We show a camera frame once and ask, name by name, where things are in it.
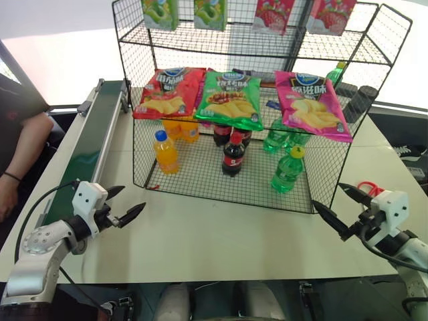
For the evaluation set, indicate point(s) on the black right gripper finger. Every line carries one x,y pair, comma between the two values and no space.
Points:
356,195
332,219

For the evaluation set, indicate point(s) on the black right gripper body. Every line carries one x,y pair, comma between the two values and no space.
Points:
368,222

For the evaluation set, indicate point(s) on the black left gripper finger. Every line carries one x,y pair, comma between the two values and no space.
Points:
115,192
132,214

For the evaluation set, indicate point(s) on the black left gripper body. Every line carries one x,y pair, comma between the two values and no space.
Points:
105,217

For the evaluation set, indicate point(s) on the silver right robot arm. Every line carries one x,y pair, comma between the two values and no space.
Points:
413,264

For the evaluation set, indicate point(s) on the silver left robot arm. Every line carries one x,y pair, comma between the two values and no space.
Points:
40,254

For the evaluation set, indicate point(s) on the person's bare forearm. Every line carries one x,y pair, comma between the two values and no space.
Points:
28,143

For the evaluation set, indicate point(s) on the green conveyor belt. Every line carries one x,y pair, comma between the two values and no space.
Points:
90,140

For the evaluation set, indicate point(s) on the person's hand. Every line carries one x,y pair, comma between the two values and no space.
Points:
7,197

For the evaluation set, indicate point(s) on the orange soda bottle blue cap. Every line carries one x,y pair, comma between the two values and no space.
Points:
166,155

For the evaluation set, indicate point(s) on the green soda bottle yellow cap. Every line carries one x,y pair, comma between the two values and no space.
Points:
287,174
335,76

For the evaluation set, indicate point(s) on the black and white sneaker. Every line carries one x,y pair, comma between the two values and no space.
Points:
409,150

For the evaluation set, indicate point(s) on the tall black cylinder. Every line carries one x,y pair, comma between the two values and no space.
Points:
359,103

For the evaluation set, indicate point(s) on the grey rounded shape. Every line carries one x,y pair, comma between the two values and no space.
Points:
259,301
174,302

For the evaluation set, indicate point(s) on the magenta potato chip bag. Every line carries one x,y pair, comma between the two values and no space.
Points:
311,103

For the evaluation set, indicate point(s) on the black wrist band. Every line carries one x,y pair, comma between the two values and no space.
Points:
11,176

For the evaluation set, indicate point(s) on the flat black cylinder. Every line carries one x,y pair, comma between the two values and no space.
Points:
346,90

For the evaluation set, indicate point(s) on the red potato chip bag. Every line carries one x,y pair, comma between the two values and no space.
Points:
170,93

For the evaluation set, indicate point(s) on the cola bottle red cap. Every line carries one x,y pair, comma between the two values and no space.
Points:
234,158

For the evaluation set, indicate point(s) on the small blue packet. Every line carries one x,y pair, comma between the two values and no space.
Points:
273,104

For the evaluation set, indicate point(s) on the person's dark shirt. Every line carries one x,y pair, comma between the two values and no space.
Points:
20,97

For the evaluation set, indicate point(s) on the green potato chip bag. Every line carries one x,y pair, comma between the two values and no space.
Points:
230,100

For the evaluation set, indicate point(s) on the dark purple snack bag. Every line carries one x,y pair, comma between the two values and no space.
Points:
249,72

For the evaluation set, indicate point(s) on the pink strawberry drink carton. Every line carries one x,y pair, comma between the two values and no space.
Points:
331,16
272,15

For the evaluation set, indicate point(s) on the green melon drink carton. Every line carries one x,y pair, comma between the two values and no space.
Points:
210,13
160,13

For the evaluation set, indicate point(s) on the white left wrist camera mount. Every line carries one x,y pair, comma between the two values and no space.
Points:
87,200

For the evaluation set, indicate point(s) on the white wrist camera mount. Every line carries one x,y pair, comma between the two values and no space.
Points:
87,200
391,210

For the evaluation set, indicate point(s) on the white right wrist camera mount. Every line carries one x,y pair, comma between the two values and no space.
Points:
391,210

